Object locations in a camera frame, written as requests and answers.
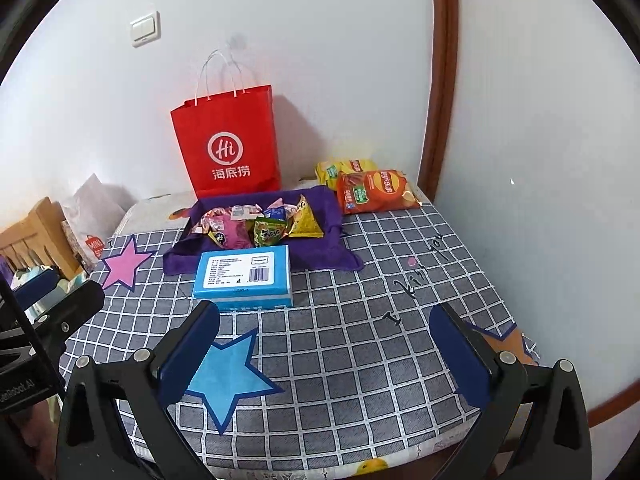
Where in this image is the pink paper star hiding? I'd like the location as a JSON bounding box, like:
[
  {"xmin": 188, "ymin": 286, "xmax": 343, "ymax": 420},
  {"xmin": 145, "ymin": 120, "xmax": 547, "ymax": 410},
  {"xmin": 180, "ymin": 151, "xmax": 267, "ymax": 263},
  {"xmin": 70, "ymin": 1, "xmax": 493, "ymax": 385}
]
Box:
[{"xmin": 97, "ymin": 235, "xmax": 156, "ymax": 292}]

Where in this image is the green snack packet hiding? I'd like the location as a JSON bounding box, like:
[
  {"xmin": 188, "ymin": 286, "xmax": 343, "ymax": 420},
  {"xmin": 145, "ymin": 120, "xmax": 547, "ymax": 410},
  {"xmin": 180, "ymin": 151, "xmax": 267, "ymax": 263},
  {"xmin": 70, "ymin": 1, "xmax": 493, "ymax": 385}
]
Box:
[{"xmin": 251, "ymin": 217, "xmax": 290, "ymax": 248}]

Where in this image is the white plastic bag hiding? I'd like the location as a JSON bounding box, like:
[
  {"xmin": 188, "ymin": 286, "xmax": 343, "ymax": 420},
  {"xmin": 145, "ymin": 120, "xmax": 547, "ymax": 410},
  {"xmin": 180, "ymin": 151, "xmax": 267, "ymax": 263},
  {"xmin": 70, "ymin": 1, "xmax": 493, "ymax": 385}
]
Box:
[{"xmin": 60, "ymin": 174, "xmax": 132, "ymax": 273}]

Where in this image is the brown wooden baseboard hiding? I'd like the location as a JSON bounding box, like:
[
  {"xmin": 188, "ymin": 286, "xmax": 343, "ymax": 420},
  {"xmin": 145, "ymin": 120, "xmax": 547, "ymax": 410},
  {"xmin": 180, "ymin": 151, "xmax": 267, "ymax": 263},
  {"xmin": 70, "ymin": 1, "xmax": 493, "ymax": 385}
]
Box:
[{"xmin": 585, "ymin": 355, "xmax": 640, "ymax": 428}]

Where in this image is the pink white snack packet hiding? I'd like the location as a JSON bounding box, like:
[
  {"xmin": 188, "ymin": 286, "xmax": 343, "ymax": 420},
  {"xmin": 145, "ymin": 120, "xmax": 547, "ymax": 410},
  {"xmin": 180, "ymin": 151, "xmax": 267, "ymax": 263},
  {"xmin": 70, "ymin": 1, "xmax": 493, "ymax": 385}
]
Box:
[{"xmin": 207, "ymin": 216, "xmax": 251, "ymax": 251}]

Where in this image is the orange paper star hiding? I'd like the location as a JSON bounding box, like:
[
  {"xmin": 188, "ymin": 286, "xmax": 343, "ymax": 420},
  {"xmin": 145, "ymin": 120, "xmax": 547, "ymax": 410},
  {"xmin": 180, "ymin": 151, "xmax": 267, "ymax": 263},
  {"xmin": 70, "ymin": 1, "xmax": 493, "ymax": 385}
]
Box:
[{"xmin": 467, "ymin": 320, "xmax": 540, "ymax": 367}]

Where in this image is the yellow triangular snack packet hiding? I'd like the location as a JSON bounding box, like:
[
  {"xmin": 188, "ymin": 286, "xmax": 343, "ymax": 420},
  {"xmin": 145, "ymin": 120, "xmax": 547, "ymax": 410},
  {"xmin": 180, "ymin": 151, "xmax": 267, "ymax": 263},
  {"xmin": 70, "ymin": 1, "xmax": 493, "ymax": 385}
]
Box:
[{"xmin": 287, "ymin": 194, "xmax": 325, "ymax": 238}]

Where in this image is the wooden chair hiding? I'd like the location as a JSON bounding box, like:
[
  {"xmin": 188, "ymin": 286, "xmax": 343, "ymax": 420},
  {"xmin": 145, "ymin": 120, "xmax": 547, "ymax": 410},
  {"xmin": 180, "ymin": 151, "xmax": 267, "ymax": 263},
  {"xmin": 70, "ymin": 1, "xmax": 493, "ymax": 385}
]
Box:
[{"xmin": 0, "ymin": 196, "xmax": 83, "ymax": 281}]

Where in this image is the red cartoon snack packet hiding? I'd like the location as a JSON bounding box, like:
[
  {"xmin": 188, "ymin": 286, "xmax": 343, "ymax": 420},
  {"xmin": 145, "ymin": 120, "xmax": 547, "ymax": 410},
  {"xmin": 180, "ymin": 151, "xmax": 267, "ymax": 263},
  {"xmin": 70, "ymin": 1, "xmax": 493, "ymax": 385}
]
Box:
[{"xmin": 192, "ymin": 209, "xmax": 230, "ymax": 235}]

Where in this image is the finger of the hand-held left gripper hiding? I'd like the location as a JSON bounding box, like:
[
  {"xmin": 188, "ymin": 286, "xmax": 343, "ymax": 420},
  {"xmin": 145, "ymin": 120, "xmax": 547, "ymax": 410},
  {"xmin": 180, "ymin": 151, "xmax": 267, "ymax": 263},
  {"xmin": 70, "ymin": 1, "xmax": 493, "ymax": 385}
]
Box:
[
  {"xmin": 12, "ymin": 267, "xmax": 62, "ymax": 311},
  {"xmin": 27, "ymin": 280, "xmax": 106, "ymax": 356}
]

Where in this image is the orange chips bag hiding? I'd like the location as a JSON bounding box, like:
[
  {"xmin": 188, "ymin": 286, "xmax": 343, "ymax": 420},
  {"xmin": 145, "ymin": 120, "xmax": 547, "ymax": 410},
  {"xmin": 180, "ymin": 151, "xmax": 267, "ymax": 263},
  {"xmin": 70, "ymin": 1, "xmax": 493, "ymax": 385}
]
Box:
[{"xmin": 336, "ymin": 170, "xmax": 422, "ymax": 215}]

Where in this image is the red paper shopping bag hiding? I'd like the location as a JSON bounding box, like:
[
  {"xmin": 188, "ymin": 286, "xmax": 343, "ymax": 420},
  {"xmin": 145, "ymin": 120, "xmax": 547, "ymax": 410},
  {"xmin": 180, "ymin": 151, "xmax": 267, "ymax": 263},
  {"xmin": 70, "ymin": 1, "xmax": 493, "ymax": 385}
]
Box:
[{"xmin": 170, "ymin": 50, "xmax": 282, "ymax": 200}]

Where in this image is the yellow chips bag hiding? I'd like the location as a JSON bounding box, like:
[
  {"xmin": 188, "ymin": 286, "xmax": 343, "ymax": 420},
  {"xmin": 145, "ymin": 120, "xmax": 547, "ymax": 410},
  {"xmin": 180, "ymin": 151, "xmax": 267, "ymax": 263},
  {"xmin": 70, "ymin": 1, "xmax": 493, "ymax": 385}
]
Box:
[{"xmin": 315, "ymin": 159, "xmax": 378, "ymax": 191}]

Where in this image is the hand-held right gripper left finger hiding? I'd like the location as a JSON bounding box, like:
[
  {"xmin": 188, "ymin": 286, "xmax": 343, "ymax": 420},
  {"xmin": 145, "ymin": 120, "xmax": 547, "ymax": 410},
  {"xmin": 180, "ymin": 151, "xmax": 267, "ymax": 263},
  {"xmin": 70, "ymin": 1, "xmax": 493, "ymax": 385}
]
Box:
[{"xmin": 56, "ymin": 300, "xmax": 222, "ymax": 480}]

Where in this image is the purple fabric tray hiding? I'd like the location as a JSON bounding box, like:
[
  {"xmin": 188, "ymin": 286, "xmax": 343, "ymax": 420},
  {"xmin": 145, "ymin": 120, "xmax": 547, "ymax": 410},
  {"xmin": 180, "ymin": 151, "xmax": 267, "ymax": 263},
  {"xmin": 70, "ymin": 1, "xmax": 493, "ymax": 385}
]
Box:
[{"xmin": 162, "ymin": 185, "xmax": 365, "ymax": 277}]

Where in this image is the white wall light switch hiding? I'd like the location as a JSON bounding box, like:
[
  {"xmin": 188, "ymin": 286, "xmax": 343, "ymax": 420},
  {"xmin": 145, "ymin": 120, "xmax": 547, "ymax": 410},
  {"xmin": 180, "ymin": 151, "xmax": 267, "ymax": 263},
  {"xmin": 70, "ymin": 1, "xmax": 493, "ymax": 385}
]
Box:
[{"xmin": 130, "ymin": 11, "xmax": 162, "ymax": 48}]

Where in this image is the brown wooden door frame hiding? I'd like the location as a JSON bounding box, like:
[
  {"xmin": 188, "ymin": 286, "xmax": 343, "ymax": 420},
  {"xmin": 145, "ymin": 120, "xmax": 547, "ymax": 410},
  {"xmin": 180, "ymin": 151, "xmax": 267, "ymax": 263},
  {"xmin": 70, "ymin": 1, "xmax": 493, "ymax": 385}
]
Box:
[{"xmin": 417, "ymin": 0, "xmax": 460, "ymax": 201}]

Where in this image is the grey checked blanket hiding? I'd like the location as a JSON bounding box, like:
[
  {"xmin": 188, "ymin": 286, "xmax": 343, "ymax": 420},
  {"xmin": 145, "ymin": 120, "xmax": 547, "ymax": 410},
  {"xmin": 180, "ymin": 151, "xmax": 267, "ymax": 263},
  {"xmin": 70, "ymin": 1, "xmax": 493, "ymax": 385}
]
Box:
[{"xmin": 57, "ymin": 202, "xmax": 541, "ymax": 471}]

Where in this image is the light blue cardboard box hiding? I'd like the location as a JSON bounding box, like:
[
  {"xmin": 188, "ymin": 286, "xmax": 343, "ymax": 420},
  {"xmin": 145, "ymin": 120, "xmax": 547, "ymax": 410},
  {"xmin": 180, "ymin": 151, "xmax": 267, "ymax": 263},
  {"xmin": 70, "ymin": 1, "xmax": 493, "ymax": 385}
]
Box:
[{"xmin": 192, "ymin": 246, "xmax": 292, "ymax": 313}]

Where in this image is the blue paper star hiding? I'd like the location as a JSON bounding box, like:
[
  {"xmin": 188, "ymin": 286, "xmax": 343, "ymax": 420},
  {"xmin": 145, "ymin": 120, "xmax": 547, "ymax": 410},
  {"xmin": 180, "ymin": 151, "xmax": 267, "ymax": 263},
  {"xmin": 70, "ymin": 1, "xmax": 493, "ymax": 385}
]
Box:
[{"xmin": 185, "ymin": 327, "xmax": 285, "ymax": 433}]

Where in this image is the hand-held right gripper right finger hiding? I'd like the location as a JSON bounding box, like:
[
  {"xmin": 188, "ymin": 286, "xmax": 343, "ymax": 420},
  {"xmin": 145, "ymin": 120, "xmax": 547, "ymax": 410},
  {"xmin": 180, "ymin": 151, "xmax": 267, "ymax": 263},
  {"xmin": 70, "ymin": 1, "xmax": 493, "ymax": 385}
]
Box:
[{"xmin": 429, "ymin": 302, "xmax": 593, "ymax": 480}]

